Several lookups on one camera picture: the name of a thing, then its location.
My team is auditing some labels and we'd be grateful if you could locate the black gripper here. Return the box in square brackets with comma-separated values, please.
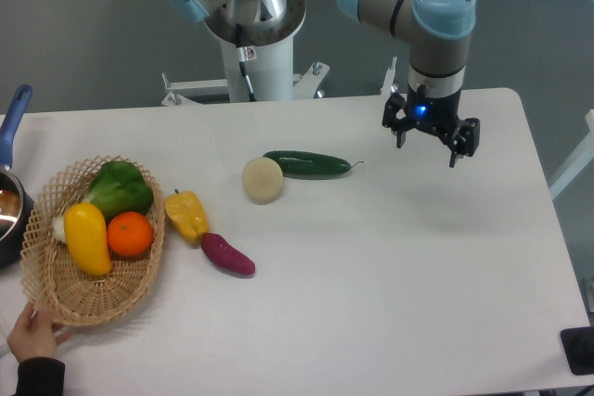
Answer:
[381, 84, 481, 168]

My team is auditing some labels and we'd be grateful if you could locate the woven wicker basket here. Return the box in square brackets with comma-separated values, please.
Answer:
[20, 156, 165, 326]

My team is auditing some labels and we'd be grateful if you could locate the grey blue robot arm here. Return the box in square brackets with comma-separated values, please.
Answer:
[166, 0, 480, 160]

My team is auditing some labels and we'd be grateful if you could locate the black sleeved forearm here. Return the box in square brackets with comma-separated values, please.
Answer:
[15, 357, 66, 396]

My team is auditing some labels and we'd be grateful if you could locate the yellow mango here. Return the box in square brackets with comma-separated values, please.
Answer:
[64, 202, 112, 276]

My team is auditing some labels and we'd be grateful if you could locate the person's bare hand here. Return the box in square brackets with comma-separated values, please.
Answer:
[6, 302, 73, 364]

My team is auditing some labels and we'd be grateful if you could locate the green cucumber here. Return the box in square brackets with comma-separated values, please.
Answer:
[264, 150, 362, 180]

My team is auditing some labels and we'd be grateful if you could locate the beige round potato slice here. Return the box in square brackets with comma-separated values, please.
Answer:
[241, 157, 284, 205]

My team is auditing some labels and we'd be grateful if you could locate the purple sweet potato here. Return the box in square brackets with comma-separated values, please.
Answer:
[200, 233, 256, 276]

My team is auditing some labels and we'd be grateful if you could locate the black device at table edge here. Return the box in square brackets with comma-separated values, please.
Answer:
[560, 326, 594, 376]

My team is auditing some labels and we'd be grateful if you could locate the yellow bell pepper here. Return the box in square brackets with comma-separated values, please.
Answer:
[164, 190, 209, 246]

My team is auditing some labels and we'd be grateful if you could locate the green bok choy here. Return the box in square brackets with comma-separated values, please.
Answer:
[53, 160, 154, 243]

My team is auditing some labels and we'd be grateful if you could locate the orange fruit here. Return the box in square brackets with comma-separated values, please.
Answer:
[107, 211, 154, 256]

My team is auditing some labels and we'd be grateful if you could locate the white frame at right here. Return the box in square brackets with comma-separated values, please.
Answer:
[549, 109, 593, 200]

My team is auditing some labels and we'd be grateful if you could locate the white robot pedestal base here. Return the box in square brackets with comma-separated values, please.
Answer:
[161, 34, 330, 107]

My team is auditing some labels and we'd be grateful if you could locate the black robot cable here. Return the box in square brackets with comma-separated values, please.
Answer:
[233, 23, 258, 103]

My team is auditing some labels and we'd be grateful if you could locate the blue handled saucepan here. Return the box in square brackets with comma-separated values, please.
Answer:
[1, 84, 34, 268]

